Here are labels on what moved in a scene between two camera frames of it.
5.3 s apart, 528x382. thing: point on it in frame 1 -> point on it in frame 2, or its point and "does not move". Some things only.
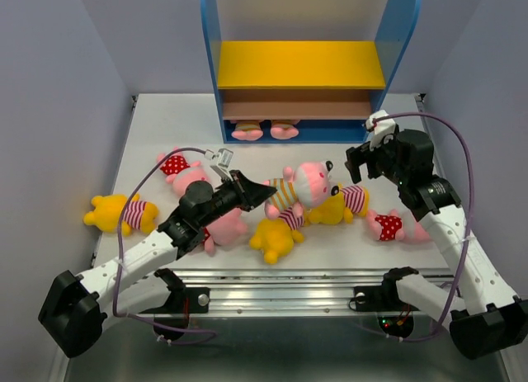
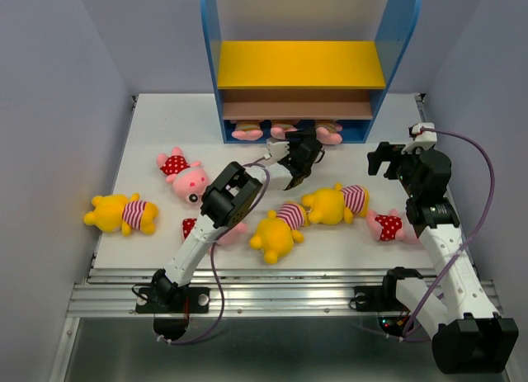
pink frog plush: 308,186 -> 328,133
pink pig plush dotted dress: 181,170 does not move
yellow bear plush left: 106,212 does not move
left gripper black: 252,193 -> 300,134
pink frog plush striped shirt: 247,130 does not move
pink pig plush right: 392,227 does not move
